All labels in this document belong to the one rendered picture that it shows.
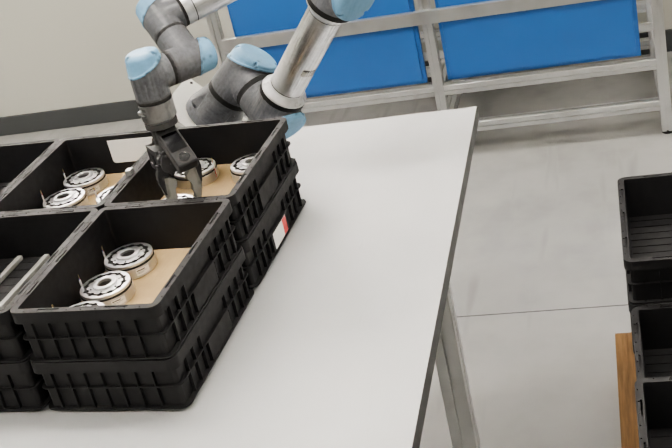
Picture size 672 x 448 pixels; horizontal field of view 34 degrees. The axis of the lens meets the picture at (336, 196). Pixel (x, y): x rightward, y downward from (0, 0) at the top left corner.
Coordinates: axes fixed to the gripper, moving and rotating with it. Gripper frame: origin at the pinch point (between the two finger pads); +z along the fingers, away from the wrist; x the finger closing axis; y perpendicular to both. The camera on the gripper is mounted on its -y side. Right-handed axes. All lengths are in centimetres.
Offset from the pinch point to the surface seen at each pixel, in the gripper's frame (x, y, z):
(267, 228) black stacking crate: -12.3, -11.0, 7.8
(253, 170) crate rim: -11.9, -13.2, -7.3
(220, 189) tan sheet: -9.6, 5.0, 2.1
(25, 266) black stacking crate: 36.2, 8.0, 2.1
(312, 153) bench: -46, 32, 15
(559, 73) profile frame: -181, 98, 56
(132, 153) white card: 0.0, 33.7, -2.9
